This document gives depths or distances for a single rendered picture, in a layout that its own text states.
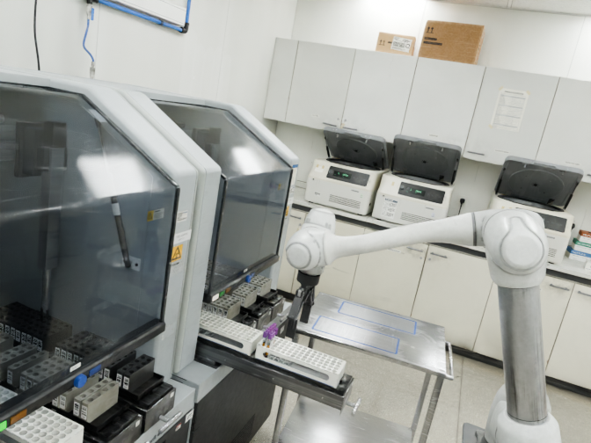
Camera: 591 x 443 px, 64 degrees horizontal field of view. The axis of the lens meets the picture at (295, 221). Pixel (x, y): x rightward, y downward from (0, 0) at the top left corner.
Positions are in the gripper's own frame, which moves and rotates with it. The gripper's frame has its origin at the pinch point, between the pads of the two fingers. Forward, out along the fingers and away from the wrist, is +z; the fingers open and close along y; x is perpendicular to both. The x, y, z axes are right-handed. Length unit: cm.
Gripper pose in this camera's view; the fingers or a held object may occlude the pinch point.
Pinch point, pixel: (297, 326)
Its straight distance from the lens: 165.0
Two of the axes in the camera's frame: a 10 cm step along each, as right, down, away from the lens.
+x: -9.2, -2.7, 3.0
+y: 3.5, -1.7, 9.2
